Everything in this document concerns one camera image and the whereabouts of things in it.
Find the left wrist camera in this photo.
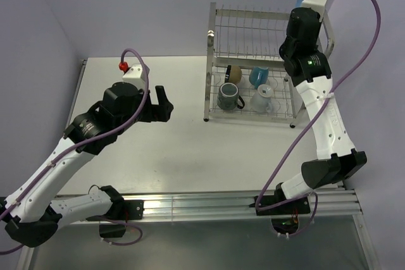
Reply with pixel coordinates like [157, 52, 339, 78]
[118, 61, 149, 90]

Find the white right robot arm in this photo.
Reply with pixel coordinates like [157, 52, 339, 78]
[273, 8, 367, 213]

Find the dark green mug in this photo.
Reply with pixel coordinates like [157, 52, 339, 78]
[216, 82, 245, 111]

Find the aluminium mounting rail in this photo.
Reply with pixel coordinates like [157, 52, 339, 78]
[123, 187, 363, 223]

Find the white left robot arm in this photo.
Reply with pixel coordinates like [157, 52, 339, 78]
[1, 82, 174, 248]

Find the steel two-tier dish rack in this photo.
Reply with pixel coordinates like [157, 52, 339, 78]
[202, 1, 336, 130]

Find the light blue plate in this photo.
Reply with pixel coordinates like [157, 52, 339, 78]
[295, 0, 303, 8]

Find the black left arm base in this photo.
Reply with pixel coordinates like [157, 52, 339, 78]
[99, 200, 144, 239]

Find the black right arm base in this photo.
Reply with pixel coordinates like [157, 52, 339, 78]
[249, 194, 311, 217]

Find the black and tan bowl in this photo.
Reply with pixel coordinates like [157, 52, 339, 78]
[225, 65, 242, 85]

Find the blue mug white interior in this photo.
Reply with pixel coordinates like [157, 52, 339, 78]
[249, 66, 269, 89]

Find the pale blue mug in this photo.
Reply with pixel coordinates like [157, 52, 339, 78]
[250, 84, 273, 113]

